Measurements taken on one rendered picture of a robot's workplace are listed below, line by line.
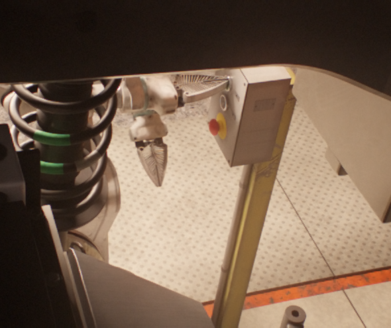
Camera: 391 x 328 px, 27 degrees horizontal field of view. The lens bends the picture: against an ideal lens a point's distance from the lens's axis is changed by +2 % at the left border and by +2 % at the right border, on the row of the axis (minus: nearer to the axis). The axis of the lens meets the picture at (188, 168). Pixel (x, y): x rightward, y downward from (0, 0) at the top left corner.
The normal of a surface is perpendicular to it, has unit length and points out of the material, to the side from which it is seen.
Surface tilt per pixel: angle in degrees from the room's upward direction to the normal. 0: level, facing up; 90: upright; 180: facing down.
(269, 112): 90
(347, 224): 0
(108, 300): 21
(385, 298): 0
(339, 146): 90
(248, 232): 90
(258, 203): 90
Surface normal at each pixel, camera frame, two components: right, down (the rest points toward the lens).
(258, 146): 0.32, 0.67
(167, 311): 0.44, -0.73
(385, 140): -0.94, 0.15
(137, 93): 0.33, 0.21
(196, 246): 0.11, -0.73
